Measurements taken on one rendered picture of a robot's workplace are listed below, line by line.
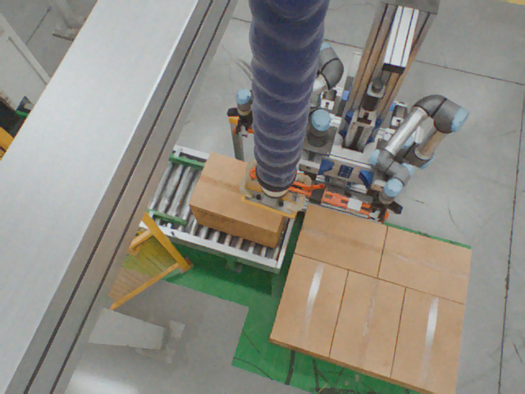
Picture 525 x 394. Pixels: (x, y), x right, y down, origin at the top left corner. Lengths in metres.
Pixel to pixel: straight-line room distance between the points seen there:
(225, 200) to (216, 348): 1.29
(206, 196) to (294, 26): 1.62
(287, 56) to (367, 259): 1.97
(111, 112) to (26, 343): 0.20
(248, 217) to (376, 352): 1.21
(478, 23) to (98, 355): 4.86
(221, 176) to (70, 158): 2.31
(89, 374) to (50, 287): 3.27
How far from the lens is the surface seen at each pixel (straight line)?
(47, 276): 0.36
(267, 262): 2.84
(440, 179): 4.02
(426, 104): 2.22
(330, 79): 2.20
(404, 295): 3.01
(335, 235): 2.99
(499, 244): 4.02
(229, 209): 2.58
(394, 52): 1.86
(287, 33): 1.22
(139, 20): 0.46
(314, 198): 2.27
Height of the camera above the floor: 3.36
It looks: 68 degrees down
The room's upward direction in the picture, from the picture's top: 1 degrees counter-clockwise
